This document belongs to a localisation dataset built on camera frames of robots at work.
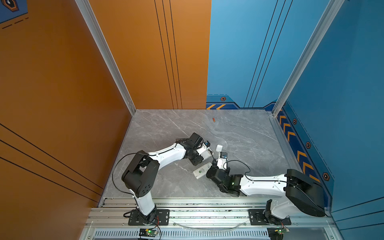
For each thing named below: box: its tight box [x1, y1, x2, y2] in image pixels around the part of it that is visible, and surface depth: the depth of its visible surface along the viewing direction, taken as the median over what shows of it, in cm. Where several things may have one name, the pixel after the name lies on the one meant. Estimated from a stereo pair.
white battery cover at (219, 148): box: [215, 144, 223, 152], surface depth 101 cm
